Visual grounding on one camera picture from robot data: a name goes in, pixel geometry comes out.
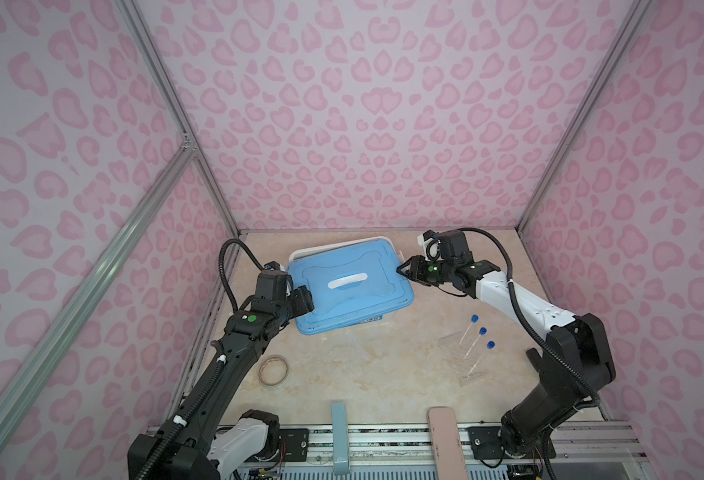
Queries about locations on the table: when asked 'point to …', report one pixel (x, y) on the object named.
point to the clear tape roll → (273, 370)
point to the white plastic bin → (344, 244)
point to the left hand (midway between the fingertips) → (302, 292)
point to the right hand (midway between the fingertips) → (402, 268)
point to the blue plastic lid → (353, 285)
